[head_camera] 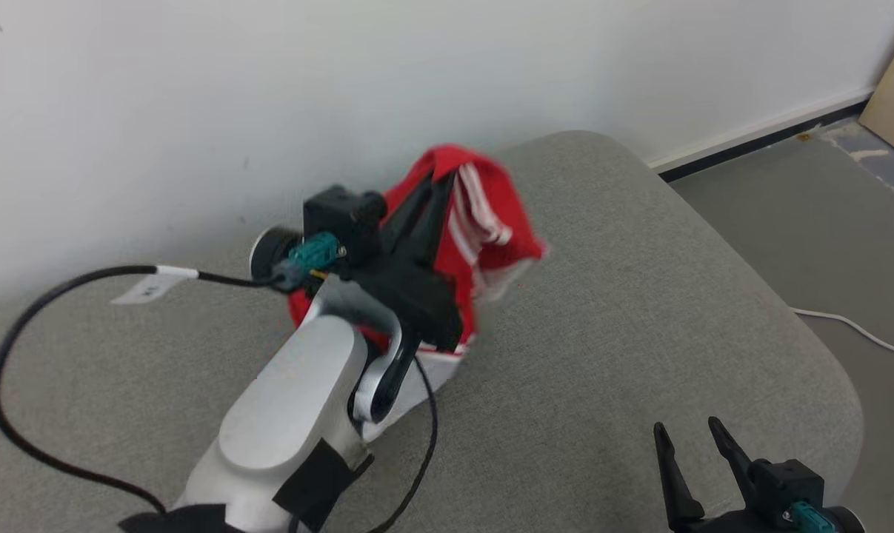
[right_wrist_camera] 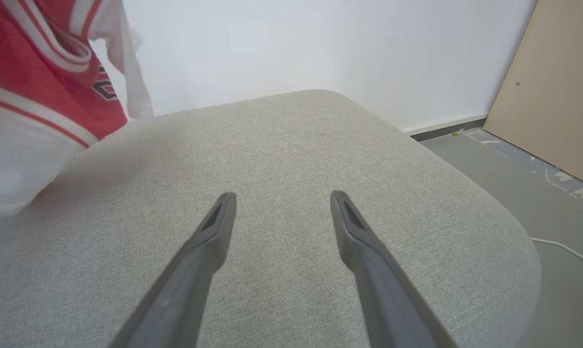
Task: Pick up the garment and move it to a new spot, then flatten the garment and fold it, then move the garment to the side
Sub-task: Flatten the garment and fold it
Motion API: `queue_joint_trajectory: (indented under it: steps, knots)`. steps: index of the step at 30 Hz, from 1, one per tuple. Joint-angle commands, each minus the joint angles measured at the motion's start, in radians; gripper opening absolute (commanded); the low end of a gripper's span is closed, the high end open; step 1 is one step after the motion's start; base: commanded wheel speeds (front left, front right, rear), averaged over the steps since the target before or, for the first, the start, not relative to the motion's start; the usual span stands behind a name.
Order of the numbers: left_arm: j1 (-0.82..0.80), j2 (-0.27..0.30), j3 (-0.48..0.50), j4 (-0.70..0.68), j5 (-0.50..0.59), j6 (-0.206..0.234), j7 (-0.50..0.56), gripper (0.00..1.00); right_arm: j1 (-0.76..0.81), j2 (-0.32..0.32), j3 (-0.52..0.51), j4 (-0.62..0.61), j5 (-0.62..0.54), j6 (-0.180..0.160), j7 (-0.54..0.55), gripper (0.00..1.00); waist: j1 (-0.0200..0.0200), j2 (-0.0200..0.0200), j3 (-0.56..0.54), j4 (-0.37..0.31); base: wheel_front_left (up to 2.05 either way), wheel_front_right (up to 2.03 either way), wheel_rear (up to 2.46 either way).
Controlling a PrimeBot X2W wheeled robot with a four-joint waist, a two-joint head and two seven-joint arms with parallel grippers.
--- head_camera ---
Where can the red white basketball jersey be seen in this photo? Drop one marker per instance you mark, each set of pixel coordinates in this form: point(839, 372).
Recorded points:
point(517, 237)

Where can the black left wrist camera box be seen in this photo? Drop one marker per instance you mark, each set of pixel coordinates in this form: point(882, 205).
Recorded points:
point(339, 215)

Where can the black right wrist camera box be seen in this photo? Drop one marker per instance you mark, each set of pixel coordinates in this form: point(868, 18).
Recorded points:
point(784, 481)

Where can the black white skirting board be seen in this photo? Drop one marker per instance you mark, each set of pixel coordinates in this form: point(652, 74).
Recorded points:
point(750, 146)

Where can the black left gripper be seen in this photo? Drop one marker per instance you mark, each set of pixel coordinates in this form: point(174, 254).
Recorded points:
point(409, 296)

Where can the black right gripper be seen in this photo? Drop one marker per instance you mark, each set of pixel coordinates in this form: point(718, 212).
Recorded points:
point(735, 523)

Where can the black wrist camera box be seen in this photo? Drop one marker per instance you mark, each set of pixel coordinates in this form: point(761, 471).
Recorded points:
point(339, 215)
point(784, 481)

